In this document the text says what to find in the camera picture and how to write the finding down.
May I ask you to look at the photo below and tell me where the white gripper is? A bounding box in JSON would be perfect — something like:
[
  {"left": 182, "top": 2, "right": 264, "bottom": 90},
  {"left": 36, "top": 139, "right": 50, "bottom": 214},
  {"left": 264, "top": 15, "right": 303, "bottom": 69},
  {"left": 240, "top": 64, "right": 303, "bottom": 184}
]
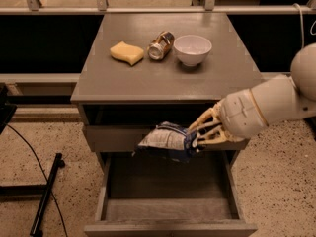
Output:
[{"left": 188, "top": 89, "right": 268, "bottom": 148}]

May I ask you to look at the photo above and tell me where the blue chip bag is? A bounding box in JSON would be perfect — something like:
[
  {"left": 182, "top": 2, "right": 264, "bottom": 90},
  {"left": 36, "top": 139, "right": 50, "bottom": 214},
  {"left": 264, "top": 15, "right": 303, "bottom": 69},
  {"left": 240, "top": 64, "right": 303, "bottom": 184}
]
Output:
[{"left": 135, "top": 121, "right": 199, "bottom": 163}]

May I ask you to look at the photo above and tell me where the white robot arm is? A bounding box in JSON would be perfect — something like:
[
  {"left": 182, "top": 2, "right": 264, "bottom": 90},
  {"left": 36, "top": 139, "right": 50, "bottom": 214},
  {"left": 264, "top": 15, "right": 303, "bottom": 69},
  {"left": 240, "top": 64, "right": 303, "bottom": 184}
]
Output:
[{"left": 189, "top": 43, "right": 316, "bottom": 147}]

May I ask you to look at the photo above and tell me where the grey wooden drawer cabinet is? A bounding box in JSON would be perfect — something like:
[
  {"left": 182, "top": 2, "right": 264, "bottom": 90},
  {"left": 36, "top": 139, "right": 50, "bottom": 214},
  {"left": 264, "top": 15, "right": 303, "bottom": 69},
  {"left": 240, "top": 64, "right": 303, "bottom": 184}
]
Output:
[{"left": 70, "top": 12, "right": 276, "bottom": 170}]

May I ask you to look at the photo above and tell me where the open grey bottom drawer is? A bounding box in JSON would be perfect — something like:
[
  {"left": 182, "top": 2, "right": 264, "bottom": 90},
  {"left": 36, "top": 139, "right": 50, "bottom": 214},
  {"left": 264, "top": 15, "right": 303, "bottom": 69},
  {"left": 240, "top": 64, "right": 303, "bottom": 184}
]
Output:
[{"left": 84, "top": 151, "right": 257, "bottom": 237}]

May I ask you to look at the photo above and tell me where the grey middle drawer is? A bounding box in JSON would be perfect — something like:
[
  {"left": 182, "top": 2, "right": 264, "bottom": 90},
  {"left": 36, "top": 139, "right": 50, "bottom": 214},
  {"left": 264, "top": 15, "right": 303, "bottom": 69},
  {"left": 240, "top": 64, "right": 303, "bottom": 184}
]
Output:
[{"left": 82, "top": 122, "right": 258, "bottom": 153}]

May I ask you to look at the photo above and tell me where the white bowl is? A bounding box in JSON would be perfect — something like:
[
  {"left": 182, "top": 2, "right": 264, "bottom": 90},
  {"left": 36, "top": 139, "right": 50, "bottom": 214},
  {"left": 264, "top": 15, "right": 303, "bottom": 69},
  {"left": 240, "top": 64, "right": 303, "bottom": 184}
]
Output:
[{"left": 173, "top": 35, "right": 212, "bottom": 66}]

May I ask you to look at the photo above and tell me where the brown metal can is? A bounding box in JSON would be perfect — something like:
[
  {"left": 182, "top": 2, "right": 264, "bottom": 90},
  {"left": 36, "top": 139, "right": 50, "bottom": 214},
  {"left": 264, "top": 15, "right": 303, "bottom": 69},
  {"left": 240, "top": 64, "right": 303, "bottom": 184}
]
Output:
[{"left": 147, "top": 31, "right": 175, "bottom": 60}]

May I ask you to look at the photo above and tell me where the yellow sponge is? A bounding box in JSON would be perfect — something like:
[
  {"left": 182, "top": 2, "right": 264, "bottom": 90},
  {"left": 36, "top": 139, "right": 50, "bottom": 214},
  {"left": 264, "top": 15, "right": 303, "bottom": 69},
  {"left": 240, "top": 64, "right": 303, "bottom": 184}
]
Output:
[{"left": 110, "top": 41, "right": 144, "bottom": 66}]

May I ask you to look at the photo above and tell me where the black metal stand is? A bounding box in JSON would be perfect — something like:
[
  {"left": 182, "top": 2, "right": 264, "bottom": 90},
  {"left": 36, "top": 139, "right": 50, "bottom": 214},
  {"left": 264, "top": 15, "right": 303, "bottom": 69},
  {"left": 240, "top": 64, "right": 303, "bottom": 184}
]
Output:
[{"left": 0, "top": 86, "right": 67, "bottom": 237}]

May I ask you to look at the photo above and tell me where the white cable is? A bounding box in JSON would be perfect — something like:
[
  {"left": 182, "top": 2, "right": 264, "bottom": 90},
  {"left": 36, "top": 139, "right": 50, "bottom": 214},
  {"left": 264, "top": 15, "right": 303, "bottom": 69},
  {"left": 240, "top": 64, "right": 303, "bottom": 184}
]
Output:
[{"left": 292, "top": 2, "right": 316, "bottom": 49}]

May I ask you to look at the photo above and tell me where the metal railing frame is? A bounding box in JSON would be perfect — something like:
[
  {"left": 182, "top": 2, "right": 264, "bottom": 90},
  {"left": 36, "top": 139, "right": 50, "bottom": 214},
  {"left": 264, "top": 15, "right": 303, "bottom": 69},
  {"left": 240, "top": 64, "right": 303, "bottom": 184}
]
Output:
[{"left": 0, "top": 0, "right": 316, "bottom": 17}]

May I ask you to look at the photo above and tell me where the black cable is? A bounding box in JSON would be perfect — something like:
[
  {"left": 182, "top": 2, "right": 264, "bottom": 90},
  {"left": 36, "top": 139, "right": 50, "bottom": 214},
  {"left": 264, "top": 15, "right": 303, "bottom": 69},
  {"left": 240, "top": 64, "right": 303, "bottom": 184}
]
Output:
[{"left": 6, "top": 123, "right": 69, "bottom": 237}]

